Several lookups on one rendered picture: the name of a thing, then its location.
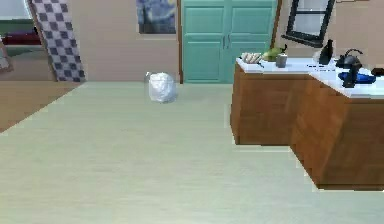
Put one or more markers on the blue swirl framed painting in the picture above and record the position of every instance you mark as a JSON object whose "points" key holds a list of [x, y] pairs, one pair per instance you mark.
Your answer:
{"points": [[156, 16]]}

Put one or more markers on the black spray bottle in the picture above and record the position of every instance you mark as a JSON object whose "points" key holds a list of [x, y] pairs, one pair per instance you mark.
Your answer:
{"points": [[326, 53]]}

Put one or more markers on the black framed window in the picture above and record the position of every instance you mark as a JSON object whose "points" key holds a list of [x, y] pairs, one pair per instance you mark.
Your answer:
{"points": [[310, 20]]}

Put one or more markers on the grey cup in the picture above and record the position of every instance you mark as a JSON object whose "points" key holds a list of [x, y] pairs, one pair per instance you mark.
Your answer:
{"points": [[281, 60]]}

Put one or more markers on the teal double door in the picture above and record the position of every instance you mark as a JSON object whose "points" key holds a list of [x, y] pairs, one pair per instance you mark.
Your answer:
{"points": [[226, 40]]}

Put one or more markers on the blue plate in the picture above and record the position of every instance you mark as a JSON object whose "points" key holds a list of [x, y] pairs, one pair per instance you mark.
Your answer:
{"points": [[360, 78]]}

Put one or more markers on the black kettle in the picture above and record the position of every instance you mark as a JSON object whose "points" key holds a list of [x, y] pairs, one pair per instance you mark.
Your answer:
{"points": [[348, 60]]}

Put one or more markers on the brown wooden kitchen counter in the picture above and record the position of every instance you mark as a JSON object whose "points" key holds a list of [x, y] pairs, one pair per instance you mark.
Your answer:
{"points": [[300, 110]]}

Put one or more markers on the white bin with bag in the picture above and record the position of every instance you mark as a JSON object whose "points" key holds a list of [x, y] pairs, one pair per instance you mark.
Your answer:
{"points": [[162, 87]]}

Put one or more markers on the red and green sofa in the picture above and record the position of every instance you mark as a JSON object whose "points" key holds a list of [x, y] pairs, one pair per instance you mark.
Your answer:
{"points": [[20, 35]]}

